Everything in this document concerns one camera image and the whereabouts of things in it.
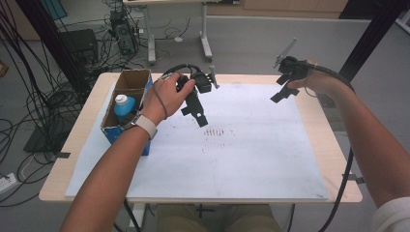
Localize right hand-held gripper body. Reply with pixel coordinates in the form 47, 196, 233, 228
273, 37, 309, 81

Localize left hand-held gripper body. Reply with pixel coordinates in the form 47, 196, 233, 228
176, 65, 220, 112

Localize blue plastic bottle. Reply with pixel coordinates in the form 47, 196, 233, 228
113, 94, 138, 125

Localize blue cardboard box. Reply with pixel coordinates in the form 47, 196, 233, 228
101, 69, 155, 157

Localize person's left hand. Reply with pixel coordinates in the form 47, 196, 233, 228
141, 72, 197, 127

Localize person's right hand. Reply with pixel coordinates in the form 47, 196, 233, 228
286, 59, 348, 98

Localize white background desk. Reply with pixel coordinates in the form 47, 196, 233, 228
124, 0, 215, 64

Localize white table mat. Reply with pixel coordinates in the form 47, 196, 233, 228
64, 81, 329, 200

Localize wooden cabinet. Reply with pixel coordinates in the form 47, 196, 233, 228
206, 0, 350, 19

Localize black computer tower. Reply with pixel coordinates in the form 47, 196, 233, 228
109, 9, 139, 56

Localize person's khaki trousers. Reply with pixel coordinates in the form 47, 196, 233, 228
154, 203, 283, 232

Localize black equipment case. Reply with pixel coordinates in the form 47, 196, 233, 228
59, 28, 100, 67

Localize black floor plate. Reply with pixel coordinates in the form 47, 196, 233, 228
22, 119, 76, 154

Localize person's white sleeve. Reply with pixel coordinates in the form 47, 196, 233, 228
369, 196, 410, 232

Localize white power strip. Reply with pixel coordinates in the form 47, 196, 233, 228
0, 172, 17, 194

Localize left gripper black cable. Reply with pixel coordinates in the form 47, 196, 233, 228
123, 63, 203, 232

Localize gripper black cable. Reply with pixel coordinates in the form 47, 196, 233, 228
304, 62, 356, 232
123, 63, 203, 232

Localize wristwatch with white strap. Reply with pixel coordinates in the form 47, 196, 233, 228
122, 112, 159, 140

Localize black metal post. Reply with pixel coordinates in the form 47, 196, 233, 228
14, 0, 92, 95
337, 0, 410, 85

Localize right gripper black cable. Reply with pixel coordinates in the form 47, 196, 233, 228
304, 62, 356, 232

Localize tangle of black floor cables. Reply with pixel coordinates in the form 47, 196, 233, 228
0, 6, 109, 207

